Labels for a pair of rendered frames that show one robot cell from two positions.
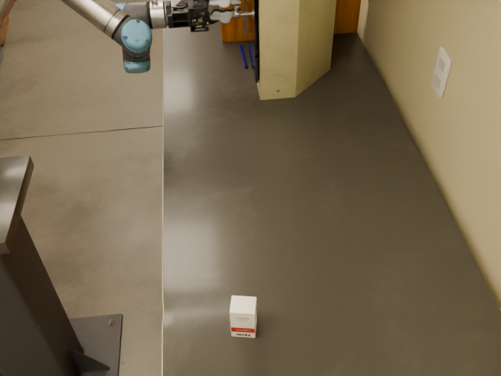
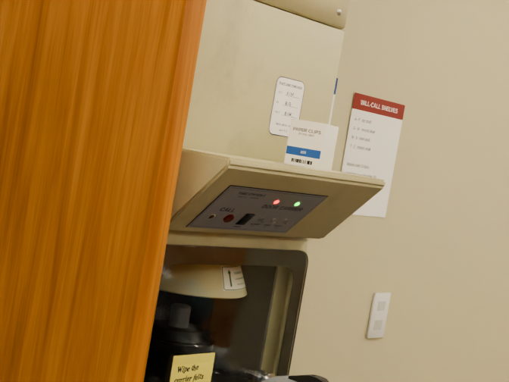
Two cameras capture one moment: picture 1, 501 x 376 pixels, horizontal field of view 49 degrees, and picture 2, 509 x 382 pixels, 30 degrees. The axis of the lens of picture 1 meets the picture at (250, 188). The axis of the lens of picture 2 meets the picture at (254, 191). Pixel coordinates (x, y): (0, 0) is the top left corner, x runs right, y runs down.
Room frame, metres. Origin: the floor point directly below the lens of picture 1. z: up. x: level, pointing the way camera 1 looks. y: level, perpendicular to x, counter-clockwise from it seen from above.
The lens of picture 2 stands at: (2.42, 0.90, 1.53)
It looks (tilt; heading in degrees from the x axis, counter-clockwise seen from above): 3 degrees down; 226
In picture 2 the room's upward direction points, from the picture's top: 10 degrees clockwise
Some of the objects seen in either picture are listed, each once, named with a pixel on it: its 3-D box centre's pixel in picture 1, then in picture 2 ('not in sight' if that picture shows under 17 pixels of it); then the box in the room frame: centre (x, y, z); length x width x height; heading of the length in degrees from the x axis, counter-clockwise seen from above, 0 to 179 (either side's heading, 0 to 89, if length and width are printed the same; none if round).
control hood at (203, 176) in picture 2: not in sight; (274, 201); (1.55, 0.03, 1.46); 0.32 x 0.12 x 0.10; 5
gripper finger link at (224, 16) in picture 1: (225, 17); not in sight; (1.47, 0.06, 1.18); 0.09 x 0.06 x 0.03; 95
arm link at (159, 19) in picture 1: (159, 13); not in sight; (1.46, 0.24, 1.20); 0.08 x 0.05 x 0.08; 5
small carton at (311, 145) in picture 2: not in sight; (311, 145); (1.50, 0.03, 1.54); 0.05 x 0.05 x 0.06; 22
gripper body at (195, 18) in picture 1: (188, 13); not in sight; (1.46, 0.16, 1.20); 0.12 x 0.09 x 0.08; 95
